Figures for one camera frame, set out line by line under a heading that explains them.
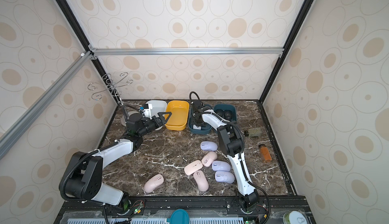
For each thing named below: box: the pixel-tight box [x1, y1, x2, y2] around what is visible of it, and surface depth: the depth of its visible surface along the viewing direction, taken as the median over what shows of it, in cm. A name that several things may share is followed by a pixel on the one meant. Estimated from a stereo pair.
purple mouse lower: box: [214, 170, 236, 184], surface depth 83 cm
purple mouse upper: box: [200, 140, 218, 152], surface depth 94 cm
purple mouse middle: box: [211, 160, 231, 172], surface depth 86 cm
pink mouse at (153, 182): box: [143, 173, 165, 194], surface depth 81 cm
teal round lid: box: [169, 208, 190, 224], surface depth 66 cm
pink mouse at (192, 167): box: [183, 160, 204, 176], surface depth 87 cm
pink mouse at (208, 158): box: [201, 151, 218, 167], surface depth 89 cm
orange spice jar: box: [259, 146, 272, 163], surface depth 90 cm
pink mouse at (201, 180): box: [193, 170, 210, 193], surface depth 81 cm
